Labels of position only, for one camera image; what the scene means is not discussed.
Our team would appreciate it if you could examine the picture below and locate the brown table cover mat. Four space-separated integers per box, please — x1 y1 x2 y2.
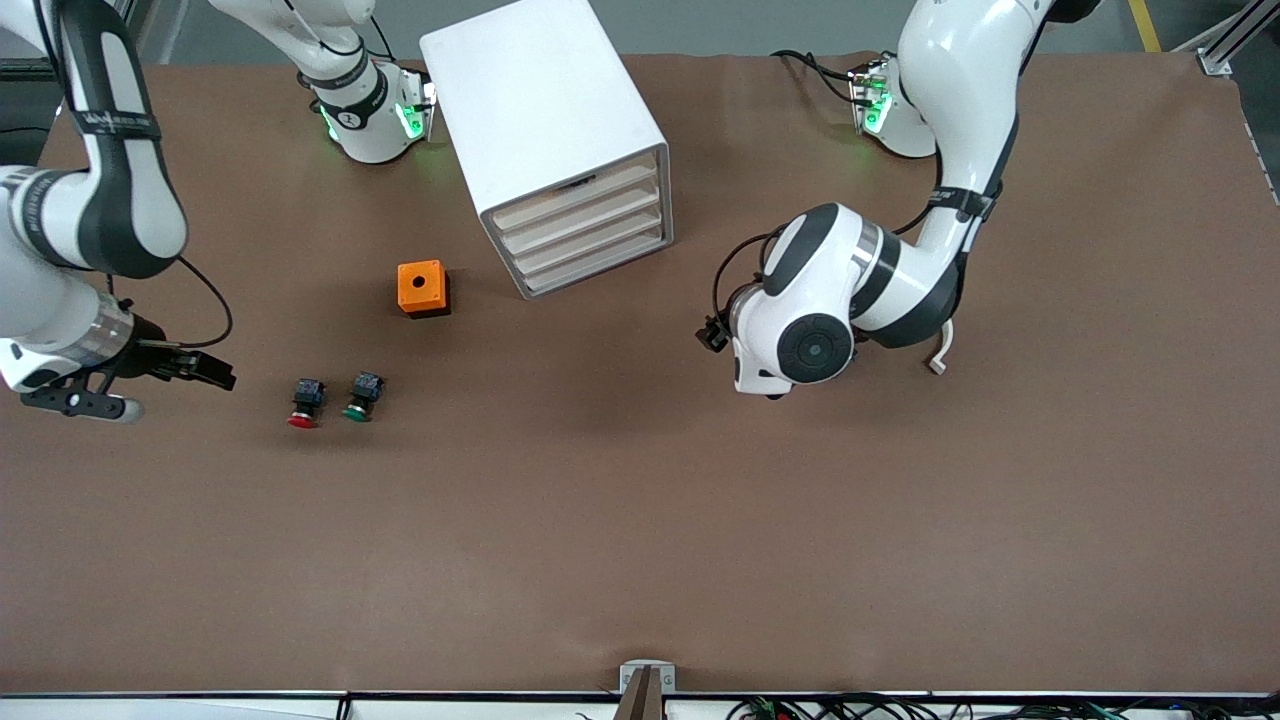
0 50 1280 696

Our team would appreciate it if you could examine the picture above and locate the black left base cable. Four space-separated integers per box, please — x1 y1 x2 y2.
770 48 866 106

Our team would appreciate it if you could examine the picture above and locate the black right base cable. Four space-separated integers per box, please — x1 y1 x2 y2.
365 10 431 111

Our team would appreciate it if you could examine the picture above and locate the orange button box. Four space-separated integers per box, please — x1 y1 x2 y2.
397 260 451 319

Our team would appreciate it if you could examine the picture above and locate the grey metal bracket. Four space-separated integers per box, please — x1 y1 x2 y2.
619 660 677 694

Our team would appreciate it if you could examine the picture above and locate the brown post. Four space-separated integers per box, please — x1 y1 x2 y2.
613 667 665 720

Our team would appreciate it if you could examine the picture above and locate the beige cabinet drawer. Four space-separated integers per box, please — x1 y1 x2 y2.
517 218 672 297
497 175 666 256
487 152 663 235
507 197 669 277

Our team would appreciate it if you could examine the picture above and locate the black base cable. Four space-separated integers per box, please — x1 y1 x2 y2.
770 48 866 106
365 10 431 111

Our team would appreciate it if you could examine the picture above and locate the green push button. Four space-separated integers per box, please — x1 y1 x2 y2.
342 372 386 423

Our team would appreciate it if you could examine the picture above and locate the white drawer cabinet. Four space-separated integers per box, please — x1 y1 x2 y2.
419 0 674 300

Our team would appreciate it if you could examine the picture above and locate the black cable bundle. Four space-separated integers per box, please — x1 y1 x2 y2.
725 693 1246 720

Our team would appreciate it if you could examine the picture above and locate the red push button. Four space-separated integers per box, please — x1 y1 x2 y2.
287 377 327 429

